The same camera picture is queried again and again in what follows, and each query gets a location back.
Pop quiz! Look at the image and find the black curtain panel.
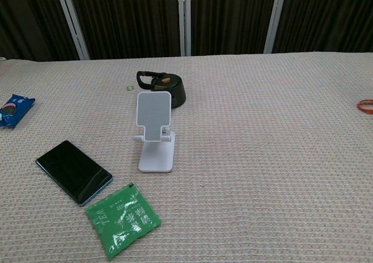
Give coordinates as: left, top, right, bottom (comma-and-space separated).
272, 0, 373, 54
189, 0, 277, 56
0, 0, 81, 62
66, 0, 182, 60

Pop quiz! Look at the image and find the orange lanyard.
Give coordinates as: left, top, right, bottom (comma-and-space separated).
357, 99, 373, 113

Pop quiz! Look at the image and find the beige woven tablecloth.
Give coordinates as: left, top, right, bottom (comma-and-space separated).
0, 51, 373, 263

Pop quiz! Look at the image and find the green sachet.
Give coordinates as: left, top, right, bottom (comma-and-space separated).
84, 182, 162, 261

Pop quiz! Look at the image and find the white screen frame post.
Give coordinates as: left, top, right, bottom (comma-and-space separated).
177, 0, 192, 57
263, 0, 289, 54
54, 0, 90, 60

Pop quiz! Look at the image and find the blue cookie packet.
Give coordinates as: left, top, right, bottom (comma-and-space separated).
0, 94, 36, 129

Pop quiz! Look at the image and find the black smartphone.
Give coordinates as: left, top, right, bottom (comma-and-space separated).
35, 139, 114, 208

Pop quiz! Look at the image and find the white phone stand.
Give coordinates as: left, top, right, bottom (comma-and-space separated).
133, 90, 176, 174

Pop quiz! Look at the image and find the black bottle cap with loop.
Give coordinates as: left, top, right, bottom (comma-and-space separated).
136, 70, 187, 110

